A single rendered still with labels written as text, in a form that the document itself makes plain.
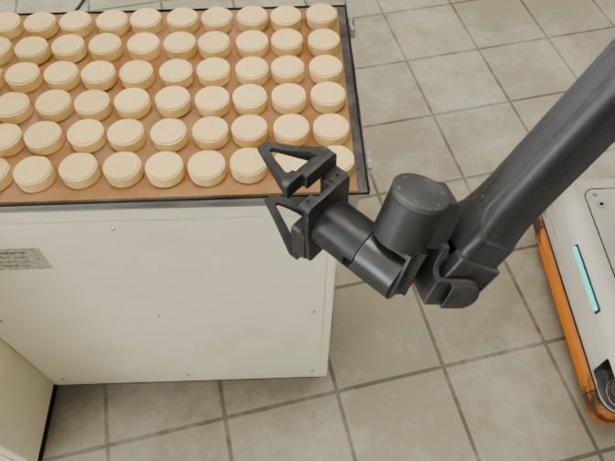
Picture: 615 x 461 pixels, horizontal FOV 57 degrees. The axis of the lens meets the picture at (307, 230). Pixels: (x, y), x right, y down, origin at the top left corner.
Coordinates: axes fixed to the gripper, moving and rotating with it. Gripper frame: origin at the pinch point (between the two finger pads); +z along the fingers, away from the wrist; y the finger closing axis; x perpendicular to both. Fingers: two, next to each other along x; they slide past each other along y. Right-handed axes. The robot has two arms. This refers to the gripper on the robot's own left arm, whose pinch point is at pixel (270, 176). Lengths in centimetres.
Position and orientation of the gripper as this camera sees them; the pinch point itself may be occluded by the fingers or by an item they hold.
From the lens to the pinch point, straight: 66.8
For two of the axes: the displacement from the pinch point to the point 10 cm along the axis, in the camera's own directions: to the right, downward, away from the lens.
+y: 0.1, 5.4, 8.4
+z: -7.3, -5.7, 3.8
